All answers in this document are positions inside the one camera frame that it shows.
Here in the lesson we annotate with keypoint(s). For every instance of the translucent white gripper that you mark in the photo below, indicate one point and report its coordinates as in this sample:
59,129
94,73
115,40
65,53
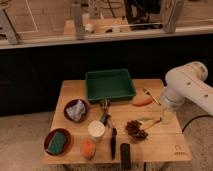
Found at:
168,113

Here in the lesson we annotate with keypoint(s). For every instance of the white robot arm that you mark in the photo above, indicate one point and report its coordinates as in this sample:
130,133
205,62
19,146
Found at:
186,82

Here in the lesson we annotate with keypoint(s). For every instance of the green plastic tray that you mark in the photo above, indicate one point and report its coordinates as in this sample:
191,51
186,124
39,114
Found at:
113,85

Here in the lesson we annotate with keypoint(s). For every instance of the yellow wooden spoon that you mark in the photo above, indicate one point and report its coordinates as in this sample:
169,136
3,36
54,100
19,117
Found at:
148,122

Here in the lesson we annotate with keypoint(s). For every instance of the small metal utensil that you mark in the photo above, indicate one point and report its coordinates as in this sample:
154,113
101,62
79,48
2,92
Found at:
146,91

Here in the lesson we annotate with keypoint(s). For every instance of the brown dried cluster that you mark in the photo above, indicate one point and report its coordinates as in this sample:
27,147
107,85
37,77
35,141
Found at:
133,129

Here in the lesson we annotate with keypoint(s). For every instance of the black remote control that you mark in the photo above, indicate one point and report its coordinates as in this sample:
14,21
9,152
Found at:
125,156

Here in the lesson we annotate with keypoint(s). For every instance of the white round cup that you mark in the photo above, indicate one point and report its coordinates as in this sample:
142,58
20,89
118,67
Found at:
96,130

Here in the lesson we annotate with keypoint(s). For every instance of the orange round fruit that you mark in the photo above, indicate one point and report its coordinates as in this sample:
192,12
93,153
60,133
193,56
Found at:
88,149

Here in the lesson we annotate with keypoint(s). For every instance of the crumpled grey cloth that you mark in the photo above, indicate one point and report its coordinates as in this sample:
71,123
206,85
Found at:
76,111

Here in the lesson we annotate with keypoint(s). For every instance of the dark bowl with grey cloth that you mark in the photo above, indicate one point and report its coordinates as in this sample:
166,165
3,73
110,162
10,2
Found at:
70,104

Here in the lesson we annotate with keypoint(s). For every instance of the green sponge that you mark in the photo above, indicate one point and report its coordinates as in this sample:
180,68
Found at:
56,144

